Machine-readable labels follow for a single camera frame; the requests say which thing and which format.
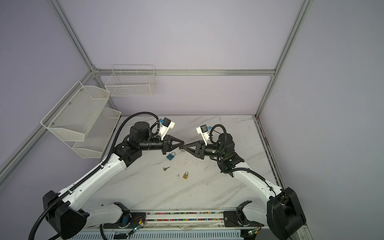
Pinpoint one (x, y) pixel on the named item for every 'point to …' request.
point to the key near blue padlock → (164, 169)
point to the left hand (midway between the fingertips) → (182, 143)
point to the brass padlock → (185, 175)
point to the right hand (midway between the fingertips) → (184, 149)
